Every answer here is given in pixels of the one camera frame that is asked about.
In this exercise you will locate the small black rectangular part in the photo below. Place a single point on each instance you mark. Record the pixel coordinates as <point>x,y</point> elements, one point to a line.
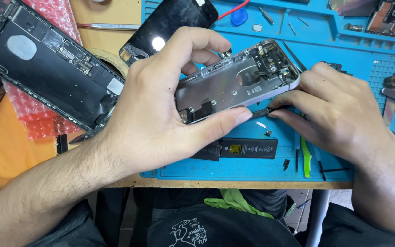
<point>62,144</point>

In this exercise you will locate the black phone screen panel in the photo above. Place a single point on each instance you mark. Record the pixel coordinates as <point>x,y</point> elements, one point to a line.
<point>173,20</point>

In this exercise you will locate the small metal bracket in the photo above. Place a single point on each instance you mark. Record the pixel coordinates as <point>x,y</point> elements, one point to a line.
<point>261,124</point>

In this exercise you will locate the shiny metal shield plate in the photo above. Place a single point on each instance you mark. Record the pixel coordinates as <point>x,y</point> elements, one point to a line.
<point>351,7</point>

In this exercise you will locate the black thin pry tool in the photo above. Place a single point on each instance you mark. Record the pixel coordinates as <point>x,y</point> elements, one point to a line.
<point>320,164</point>

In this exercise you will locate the large black opened phone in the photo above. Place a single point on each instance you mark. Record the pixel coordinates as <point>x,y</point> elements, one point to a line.
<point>36,61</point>

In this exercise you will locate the long metal spudger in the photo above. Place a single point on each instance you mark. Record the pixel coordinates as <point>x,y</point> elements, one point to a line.
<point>108,26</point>

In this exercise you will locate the small black battery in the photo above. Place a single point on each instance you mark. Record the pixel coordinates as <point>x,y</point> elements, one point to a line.
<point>208,151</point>

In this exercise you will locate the copper phone circuit board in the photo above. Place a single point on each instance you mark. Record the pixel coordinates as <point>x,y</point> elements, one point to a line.
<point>389,19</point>

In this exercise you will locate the black knurled screwdriver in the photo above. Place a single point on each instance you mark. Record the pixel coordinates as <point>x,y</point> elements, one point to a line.
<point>261,111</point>

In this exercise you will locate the blue plastic opening pick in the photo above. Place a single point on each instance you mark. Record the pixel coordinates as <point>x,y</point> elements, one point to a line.
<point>239,16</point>

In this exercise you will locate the thin metal bit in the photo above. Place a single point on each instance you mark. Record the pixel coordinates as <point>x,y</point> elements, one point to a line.
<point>303,21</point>
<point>292,29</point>

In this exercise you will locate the white metal chair leg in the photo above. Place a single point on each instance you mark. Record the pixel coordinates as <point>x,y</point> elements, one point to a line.
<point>317,216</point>

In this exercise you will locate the green cloth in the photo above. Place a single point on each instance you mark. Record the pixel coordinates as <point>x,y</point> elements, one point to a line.
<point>235,202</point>

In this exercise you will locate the person's left hand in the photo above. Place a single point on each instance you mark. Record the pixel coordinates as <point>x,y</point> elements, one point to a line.
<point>142,113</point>

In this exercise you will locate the pointed metal tweezers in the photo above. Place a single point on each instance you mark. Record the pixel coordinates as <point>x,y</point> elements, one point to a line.
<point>80,138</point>

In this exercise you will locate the person's black shirt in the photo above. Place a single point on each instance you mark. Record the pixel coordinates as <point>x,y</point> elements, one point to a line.
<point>218,230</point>

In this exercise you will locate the blue silicone repair mat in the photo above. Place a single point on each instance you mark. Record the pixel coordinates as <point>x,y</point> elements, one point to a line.
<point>321,44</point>

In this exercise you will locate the pink bubble wrap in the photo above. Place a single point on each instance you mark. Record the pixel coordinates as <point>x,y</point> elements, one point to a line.
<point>43,120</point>

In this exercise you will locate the small square metal plate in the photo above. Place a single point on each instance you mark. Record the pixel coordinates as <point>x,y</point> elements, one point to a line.
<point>257,27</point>

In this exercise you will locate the tiny black component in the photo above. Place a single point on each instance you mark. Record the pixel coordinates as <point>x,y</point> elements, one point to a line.
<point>268,133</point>

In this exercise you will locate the thin black rod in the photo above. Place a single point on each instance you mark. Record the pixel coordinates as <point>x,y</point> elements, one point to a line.
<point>334,170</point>

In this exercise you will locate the orange sheet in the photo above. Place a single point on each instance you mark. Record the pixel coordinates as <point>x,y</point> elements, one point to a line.
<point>9,154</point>

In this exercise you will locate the black phone battery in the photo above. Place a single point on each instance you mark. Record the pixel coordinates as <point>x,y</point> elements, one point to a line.
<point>249,148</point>

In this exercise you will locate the beige tape roll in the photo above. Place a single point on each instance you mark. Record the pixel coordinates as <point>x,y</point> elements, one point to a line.
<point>113,60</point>

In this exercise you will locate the slim grey tweezers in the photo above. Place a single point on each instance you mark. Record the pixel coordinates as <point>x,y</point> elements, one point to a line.
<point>295,56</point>

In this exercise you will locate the small black plastic part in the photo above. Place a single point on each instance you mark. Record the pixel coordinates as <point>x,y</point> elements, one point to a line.
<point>286,164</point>

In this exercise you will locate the silver phone housing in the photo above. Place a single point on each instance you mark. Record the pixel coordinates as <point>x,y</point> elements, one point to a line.
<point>228,85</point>

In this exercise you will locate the black phone connector part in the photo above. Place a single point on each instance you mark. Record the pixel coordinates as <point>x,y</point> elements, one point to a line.
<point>336,66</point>

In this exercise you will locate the person's right hand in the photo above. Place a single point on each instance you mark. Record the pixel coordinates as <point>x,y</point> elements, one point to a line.
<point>341,116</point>

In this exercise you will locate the small metal cylinder part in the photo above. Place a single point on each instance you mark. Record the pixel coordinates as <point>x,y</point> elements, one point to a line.
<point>353,27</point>

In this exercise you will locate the green plastic pry tool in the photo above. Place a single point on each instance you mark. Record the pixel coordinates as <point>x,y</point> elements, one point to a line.
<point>306,157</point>

